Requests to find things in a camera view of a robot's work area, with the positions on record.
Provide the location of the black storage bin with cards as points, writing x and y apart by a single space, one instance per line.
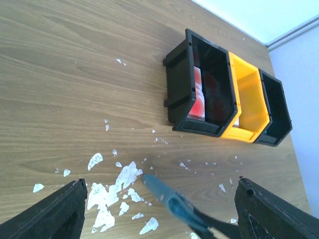
213 62

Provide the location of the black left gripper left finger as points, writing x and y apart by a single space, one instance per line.
58 216

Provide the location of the yellow storage bin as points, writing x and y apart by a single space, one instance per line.
252 114

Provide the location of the red white card stack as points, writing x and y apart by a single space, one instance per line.
198 109

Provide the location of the teal leather card holder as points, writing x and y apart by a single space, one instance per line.
175 202

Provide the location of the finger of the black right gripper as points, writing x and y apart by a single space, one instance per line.
229 230

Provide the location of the black storage bin with holders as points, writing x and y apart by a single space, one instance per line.
280 123

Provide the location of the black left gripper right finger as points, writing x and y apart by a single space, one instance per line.
263 215

